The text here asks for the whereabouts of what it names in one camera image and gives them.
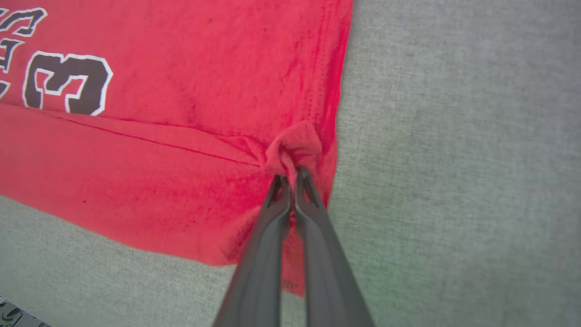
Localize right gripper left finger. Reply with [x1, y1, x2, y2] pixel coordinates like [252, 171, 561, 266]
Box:
[212, 174, 292, 327]

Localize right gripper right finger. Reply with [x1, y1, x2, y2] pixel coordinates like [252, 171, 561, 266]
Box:
[294, 166, 375, 327]

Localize grey fabric sofa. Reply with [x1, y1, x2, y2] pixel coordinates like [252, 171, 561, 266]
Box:
[0, 0, 581, 327]

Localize red basketball jersey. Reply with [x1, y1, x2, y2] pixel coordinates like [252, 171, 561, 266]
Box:
[0, 0, 355, 297]

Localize grey patterned panel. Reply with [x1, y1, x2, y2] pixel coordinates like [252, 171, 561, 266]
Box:
[0, 296, 50, 327]

